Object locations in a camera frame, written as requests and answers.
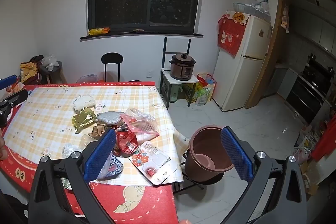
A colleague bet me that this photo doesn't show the open cardboard box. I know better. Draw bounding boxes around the open cardboard box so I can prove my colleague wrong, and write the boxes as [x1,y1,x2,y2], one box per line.
[299,161,322,195]

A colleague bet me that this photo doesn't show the pile of clear plastic containers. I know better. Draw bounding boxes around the pile of clear plastic containers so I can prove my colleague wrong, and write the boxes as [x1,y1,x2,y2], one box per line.
[245,0,272,24]

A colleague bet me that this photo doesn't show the white foam net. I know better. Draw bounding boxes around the white foam net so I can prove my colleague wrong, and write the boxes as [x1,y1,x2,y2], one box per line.
[73,96,96,111]

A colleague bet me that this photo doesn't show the dark wooden chair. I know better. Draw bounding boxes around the dark wooden chair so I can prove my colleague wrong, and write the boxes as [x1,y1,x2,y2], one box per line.
[37,55,66,84]

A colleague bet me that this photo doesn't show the red shopping bag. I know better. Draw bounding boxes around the red shopping bag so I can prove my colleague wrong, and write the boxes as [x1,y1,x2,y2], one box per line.
[196,73,217,106]

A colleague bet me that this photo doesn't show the clear plastic bag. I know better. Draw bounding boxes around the clear plastic bag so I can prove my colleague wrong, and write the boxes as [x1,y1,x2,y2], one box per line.
[42,55,60,68]

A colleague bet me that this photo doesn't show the plaid tablecloth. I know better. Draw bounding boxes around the plaid tablecloth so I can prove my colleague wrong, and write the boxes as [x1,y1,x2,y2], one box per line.
[5,81,191,186]

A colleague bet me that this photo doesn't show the black round-back chair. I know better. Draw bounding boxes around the black round-back chair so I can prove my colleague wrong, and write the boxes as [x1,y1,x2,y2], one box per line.
[101,52,142,83]

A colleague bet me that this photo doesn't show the white fridge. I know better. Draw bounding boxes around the white fridge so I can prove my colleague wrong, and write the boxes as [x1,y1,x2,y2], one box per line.
[212,14,273,112]

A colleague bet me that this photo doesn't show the crumpled clear plastic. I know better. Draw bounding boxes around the crumpled clear plastic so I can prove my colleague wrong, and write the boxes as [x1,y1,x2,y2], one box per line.
[62,143,82,161]

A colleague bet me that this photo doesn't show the red printed cloth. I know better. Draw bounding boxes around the red printed cloth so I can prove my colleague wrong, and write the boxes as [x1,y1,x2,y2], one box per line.
[217,11,250,57]

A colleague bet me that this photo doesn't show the black built-in stove oven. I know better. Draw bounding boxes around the black built-in stove oven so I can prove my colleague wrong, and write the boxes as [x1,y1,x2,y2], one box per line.
[285,53,334,125]

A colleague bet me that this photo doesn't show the yellow snack packet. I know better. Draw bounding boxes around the yellow snack packet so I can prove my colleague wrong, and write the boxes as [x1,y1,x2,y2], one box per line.
[89,27,110,36]

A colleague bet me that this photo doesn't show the yellow bag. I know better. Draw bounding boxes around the yellow bag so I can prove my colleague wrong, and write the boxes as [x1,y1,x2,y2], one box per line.
[20,62,40,84]

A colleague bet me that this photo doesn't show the flower print blister pack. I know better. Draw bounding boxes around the flower print blister pack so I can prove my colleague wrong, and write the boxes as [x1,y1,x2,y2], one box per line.
[129,140,172,186]

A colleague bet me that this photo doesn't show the gold foil wrapper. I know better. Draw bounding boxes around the gold foil wrapper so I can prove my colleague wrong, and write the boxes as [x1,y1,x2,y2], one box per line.
[72,106,98,134]

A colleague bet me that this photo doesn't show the crushed red packet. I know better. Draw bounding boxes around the crushed red packet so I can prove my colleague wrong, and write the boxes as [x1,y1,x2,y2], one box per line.
[113,126,139,157]

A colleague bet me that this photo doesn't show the brown paper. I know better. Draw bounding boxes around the brown paper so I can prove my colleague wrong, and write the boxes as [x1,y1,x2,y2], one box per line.
[89,123,116,139]

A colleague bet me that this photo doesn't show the blue white printed packet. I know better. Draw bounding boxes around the blue white printed packet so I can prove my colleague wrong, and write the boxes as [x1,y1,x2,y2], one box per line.
[97,154,124,182]

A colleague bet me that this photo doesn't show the person's left hand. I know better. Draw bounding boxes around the person's left hand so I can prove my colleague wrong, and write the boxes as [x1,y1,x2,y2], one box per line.
[0,133,8,161]

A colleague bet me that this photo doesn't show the grey base cabinets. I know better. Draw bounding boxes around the grey base cabinets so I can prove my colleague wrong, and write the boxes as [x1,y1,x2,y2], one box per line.
[273,64,298,100]

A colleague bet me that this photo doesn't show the dark window sill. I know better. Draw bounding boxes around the dark window sill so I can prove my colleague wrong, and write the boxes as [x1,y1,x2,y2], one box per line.
[80,31,204,42]

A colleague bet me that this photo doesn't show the wooden door frame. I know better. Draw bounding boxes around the wooden door frame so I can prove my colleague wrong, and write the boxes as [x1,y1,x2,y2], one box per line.
[245,0,336,109]

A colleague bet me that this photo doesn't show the hanging printed bag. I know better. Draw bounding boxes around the hanging printed bag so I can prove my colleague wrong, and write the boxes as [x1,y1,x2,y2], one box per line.
[281,5,290,33]

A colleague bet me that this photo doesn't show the black frame white-top stand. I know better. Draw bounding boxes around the black frame white-top stand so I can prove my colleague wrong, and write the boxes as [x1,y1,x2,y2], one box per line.
[160,37,199,109]

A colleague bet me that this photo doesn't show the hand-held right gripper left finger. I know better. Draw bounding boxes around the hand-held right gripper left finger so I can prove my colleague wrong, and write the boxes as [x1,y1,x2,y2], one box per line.
[28,128,124,224]

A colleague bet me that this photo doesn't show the pale green plastic jug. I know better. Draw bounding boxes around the pale green plastic jug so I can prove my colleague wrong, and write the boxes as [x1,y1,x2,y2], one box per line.
[168,84,183,103]

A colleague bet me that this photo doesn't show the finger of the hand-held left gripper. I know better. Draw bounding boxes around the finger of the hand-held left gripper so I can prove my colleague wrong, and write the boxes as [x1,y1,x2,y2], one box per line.
[0,89,29,128]
[0,75,18,90]

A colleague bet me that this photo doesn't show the brown pressure cooker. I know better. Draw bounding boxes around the brown pressure cooker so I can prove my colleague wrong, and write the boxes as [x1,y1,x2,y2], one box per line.
[169,53,196,81]

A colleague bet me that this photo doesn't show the clear plastic container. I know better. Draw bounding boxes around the clear plastic container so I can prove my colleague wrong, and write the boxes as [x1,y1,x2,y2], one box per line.
[76,74,99,83]

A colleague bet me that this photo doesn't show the black stool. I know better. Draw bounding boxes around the black stool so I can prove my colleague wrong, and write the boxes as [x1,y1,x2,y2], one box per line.
[172,149,226,194]

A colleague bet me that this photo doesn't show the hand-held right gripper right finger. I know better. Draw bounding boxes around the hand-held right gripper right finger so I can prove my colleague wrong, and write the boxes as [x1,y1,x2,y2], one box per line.
[220,126,308,224]

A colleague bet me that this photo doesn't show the grey wall cabinets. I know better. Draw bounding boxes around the grey wall cabinets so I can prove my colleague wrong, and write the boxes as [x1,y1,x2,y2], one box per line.
[289,0,336,54]

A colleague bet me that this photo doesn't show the brown plastic trash bin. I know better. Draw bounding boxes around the brown plastic trash bin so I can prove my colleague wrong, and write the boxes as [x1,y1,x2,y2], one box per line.
[184,126,235,182]

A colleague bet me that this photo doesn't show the pink plastic bag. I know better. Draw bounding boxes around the pink plastic bag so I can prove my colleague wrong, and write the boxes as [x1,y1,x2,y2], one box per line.
[294,145,313,164]

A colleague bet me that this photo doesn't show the grey lint brush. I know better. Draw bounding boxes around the grey lint brush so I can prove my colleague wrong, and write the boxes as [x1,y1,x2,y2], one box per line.
[97,111,125,126]

